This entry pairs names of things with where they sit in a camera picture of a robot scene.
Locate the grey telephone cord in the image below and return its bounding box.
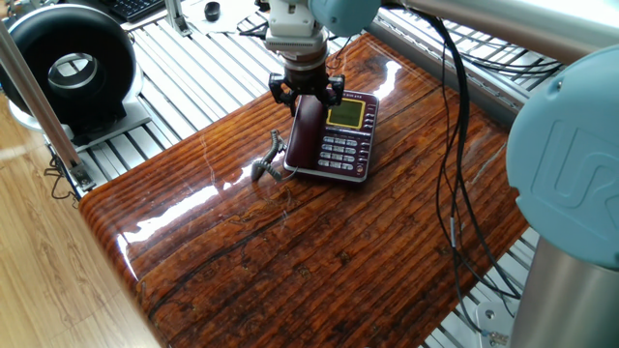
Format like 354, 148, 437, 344
250, 128, 300, 184

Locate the thin black floor cable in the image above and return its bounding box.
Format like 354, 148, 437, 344
43, 142, 82, 210

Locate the aluminium frame post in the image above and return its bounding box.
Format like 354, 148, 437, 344
0, 21, 99, 193

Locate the short aluminium upright post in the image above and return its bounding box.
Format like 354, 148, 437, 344
162, 0, 193, 38

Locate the black keyboard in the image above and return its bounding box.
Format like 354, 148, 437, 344
99, 0, 166, 23

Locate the white wrist mounting bracket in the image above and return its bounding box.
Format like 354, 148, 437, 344
263, 0, 331, 55

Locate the grey aluminium frame rail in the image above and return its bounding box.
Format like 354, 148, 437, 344
365, 18, 533, 130

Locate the black ring shaped device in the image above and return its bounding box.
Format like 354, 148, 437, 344
0, 3, 155, 155

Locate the white paper sheet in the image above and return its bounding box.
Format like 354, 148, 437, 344
182, 0, 267, 36

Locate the maroon telephone handset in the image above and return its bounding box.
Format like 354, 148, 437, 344
284, 94, 326, 170

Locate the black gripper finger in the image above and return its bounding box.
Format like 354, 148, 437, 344
268, 72, 299, 118
318, 73, 346, 108

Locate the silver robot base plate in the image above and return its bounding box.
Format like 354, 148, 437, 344
475, 300, 521, 348

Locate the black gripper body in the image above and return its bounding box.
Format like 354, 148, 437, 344
281, 64, 332, 97

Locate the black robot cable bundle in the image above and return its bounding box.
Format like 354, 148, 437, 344
328, 9, 523, 334

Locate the maroon telephone base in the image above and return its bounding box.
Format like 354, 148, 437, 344
282, 89, 381, 184

